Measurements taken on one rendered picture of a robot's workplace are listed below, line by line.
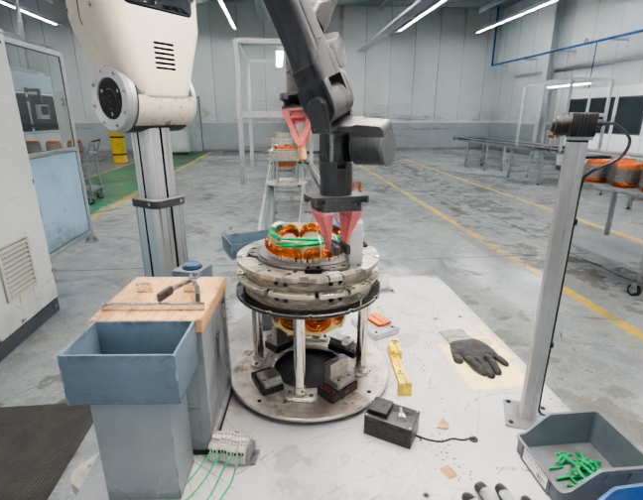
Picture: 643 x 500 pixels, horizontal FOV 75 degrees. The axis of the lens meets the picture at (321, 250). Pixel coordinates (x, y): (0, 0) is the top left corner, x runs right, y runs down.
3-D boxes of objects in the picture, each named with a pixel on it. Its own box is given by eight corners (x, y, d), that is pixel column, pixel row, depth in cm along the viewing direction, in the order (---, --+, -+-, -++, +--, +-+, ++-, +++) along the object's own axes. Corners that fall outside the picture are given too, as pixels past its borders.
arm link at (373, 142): (331, 84, 70) (305, 98, 64) (396, 79, 65) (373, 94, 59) (342, 152, 77) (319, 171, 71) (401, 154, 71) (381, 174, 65)
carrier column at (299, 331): (306, 401, 91) (305, 313, 84) (294, 401, 91) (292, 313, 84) (306, 394, 93) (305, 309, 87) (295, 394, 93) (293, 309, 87)
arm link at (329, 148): (329, 126, 74) (313, 126, 69) (365, 126, 70) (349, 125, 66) (329, 166, 76) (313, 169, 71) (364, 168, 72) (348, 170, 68)
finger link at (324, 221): (360, 252, 74) (361, 198, 71) (321, 256, 72) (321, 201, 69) (346, 242, 80) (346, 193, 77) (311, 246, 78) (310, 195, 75)
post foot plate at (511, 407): (505, 426, 86) (505, 423, 86) (502, 400, 94) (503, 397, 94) (554, 437, 83) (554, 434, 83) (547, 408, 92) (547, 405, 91)
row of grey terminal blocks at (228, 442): (261, 449, 80) (260, 432, 79) (253, 469, 76) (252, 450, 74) (212, 442, 82) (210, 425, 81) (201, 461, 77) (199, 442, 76)
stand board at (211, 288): (202, 332, 71) (201, 319, 70) (89, 333, 71) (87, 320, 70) (226, 286, 90) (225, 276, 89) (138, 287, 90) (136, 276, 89)
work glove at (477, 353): (520, 378, 102) (521, 370, 101) (467, 381, 101) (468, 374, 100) (475, 329, 125) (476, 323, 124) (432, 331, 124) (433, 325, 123)
